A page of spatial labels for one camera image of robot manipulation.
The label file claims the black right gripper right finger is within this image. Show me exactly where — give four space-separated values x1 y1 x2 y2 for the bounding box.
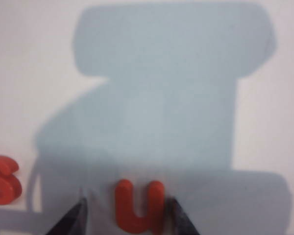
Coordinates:
165 197 200 235

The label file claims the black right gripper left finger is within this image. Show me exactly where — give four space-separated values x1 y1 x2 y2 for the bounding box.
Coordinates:
45 195 89 235

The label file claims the orange letter u magnet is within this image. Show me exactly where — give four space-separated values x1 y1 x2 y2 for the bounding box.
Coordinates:
114 179 166 235

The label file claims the orange letter s magnet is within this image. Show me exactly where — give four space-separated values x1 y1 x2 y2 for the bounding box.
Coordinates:
0 156 23 206

